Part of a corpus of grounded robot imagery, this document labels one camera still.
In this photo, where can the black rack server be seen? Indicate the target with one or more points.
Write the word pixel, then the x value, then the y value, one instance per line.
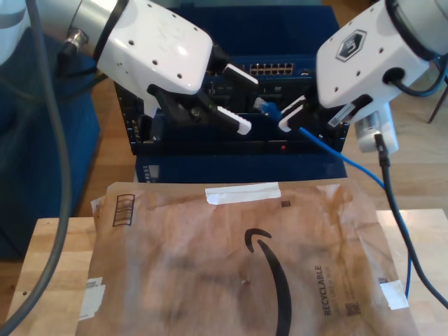
pixel 273 91

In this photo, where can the dark blue equipment case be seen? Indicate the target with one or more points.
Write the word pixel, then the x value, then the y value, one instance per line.
pixel 245 168

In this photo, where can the long white tape strip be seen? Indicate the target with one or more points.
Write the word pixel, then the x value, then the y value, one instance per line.
pixel 241 193

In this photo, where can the chair with dark legs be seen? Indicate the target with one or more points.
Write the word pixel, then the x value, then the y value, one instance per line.
pixel 433 113

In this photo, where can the brown paper mailer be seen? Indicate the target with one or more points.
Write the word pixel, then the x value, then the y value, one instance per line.
pixel 175 245

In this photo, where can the blue sofa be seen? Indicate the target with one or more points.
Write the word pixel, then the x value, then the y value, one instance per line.
pixel 28 157

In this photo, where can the short white tape piece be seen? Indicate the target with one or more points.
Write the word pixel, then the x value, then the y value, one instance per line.
pixel 395 294

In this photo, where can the white shipping label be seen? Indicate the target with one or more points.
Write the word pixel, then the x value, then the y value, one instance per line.
pixel 92 297

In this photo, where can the blue network switch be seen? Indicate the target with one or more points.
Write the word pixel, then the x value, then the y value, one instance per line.
pixel 273 31

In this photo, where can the black rack frame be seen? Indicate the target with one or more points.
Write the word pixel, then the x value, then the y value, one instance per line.
pixel 132 140

